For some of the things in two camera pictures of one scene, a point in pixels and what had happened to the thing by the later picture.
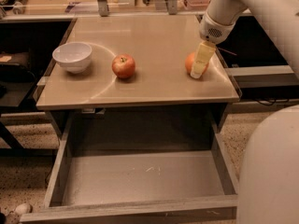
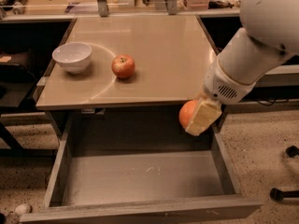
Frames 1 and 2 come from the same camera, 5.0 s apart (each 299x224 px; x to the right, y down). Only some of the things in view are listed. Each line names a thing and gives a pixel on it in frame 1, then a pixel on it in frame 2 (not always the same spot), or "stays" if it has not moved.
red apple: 123,66 stays
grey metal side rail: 264,77 stays
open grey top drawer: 139,166 stays
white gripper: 213,31 -> 221,85
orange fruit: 189,63 -> 187,111
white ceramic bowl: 74,56 stays
